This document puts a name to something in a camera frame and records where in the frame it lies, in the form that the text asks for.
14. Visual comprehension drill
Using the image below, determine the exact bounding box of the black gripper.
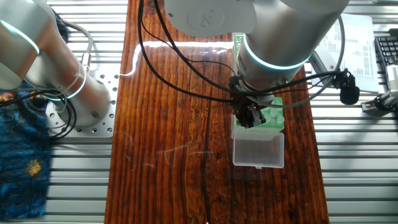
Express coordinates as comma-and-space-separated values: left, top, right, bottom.
230, 92, 274, 130

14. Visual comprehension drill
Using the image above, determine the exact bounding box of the tall green pipette tip holder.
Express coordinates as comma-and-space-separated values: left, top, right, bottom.
231, 95, 285, 169

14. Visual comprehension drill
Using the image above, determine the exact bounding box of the brown wooden board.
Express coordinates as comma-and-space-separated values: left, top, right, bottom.
104, 0, 330, 224

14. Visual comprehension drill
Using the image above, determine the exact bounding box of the printed white paper sheet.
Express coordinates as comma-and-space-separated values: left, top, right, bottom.
323, 14, 380, 94

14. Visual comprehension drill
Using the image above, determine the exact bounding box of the black keyboard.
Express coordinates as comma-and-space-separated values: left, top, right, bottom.
373, 36, 398, 66

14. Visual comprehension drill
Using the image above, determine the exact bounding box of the blue patterned cloth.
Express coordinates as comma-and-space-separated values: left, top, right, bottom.
0, 81, 53, 218

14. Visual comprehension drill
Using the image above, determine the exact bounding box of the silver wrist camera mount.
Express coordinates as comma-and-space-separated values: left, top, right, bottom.
309, 49, 344, 83

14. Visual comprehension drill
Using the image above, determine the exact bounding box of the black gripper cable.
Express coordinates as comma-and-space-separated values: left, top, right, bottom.
137, 0, 361, 106

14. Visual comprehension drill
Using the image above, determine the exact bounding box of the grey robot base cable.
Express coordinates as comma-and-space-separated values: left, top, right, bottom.
59, 22, 95, 82

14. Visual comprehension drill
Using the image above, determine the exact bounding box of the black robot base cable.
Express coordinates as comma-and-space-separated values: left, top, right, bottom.
25, 87, 76, 139

